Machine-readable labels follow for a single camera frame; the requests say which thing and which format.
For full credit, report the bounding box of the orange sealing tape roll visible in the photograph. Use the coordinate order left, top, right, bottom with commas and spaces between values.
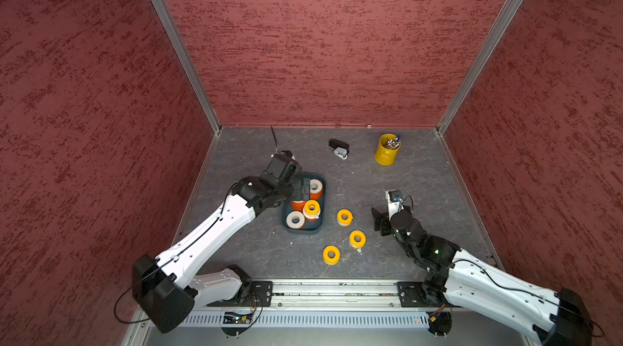
286, 211, 306, 230
290, 200, 306, 212
309, 179, 324, 200

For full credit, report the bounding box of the teal storage box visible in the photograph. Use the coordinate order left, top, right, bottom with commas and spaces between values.
281, 173, 326, 235

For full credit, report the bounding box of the yellow tape roll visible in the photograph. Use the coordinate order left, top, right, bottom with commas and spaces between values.
337, 209, 354, 227
303, 200, 321, 220
349, 230, 367, 250
323, 245, 341, 266

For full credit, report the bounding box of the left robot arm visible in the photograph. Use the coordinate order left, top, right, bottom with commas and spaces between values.
130, 154, 302, 334

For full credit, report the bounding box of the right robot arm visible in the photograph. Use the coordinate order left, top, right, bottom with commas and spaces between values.
372, 203, 595, 345

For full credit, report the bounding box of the black white stapler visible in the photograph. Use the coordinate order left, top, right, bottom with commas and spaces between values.
329, 138, 350, 160

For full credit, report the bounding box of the yellow pen cup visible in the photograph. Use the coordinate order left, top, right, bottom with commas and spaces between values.
375, 133, 402, 166

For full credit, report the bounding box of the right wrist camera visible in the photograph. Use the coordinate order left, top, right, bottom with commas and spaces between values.
385, 190, 403, 219

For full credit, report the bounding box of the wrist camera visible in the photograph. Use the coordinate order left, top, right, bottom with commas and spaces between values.
385, 190, 403, 219
280, 150, 295, 160

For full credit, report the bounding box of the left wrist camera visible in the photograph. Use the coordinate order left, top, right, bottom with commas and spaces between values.
280, 150, 295, 160

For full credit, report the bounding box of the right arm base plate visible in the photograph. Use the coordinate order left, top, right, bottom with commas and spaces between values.
396, 280, 455, 309

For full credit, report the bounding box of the aluminium front rail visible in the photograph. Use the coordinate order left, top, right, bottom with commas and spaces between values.
138, 277, 534, 312

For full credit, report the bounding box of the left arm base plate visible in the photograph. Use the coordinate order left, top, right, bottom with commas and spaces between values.
209, 280, 274, 308

